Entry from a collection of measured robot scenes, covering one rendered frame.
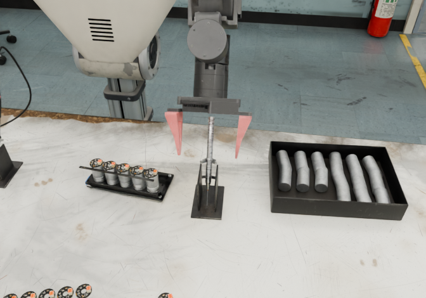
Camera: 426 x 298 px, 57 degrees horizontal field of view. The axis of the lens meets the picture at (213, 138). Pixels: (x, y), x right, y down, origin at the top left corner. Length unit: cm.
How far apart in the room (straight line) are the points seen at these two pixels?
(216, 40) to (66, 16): 60
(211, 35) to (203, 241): 35
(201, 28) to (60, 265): 45
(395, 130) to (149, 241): 182
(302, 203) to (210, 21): 36
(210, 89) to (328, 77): 207
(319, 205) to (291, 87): 181
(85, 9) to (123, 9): 10
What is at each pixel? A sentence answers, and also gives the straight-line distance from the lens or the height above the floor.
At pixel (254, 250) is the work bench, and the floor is 75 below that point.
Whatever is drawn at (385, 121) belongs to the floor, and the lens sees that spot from 239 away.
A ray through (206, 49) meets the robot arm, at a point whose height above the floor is 107.
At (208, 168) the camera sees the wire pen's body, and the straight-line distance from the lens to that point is 72.
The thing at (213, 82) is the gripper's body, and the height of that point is 100.
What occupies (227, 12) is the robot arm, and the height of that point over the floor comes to 108.
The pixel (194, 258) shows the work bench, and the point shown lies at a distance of 70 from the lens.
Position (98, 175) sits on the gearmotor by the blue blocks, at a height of 79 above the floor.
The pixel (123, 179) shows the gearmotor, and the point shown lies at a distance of 77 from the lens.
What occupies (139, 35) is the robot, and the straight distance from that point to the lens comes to 105.
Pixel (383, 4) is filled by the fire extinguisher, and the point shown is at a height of 26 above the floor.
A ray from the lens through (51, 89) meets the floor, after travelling 265.
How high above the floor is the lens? 133
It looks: 40 degrees down
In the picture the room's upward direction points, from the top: straight up
